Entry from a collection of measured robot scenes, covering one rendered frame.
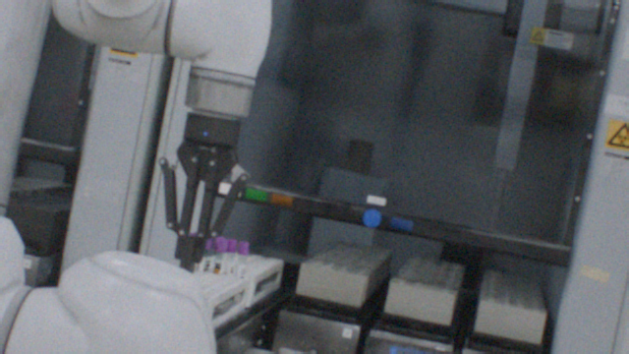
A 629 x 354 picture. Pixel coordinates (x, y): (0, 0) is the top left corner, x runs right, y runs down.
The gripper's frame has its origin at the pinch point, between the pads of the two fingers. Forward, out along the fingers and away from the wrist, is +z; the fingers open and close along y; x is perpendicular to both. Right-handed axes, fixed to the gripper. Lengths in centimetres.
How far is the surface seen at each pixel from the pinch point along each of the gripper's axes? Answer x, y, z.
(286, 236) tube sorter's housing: -122, 5, 5
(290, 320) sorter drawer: -37.0, -10.5, 10.6
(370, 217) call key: -42.2, -19.7, -8.0
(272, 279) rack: -55, -4, 7
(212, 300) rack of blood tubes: 3.1, -5.0, 4.0
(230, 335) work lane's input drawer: -5.8, -6.6, 9.7
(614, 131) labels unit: -46, -57, -30
